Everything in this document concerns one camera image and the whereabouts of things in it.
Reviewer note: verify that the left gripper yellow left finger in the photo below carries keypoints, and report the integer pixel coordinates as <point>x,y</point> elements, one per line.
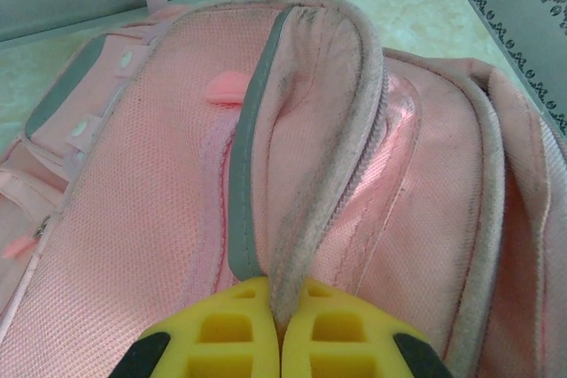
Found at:
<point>212,338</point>

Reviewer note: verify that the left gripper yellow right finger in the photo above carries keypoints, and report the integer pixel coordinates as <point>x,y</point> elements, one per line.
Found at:
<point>345,338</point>

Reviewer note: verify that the pink backpack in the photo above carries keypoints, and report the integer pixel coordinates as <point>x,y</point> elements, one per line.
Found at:
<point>155,174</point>

